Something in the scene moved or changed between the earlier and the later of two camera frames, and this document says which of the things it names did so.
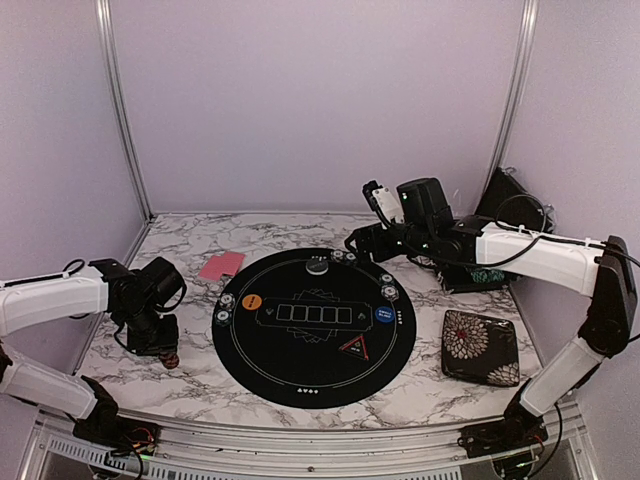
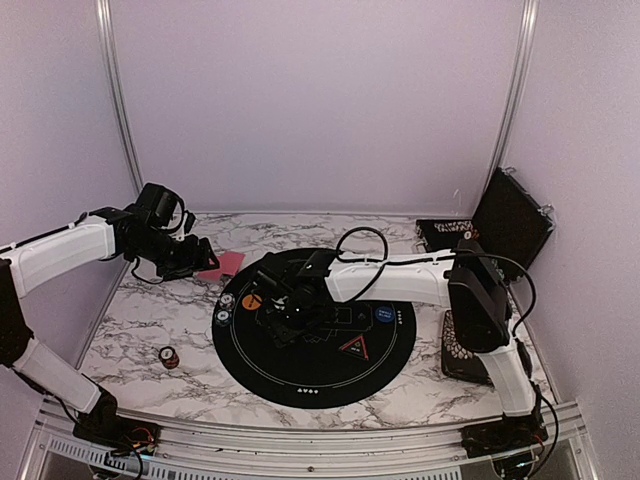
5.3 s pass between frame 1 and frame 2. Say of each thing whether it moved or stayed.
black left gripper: moved
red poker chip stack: stayed
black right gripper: moved
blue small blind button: stayed
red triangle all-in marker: stayed
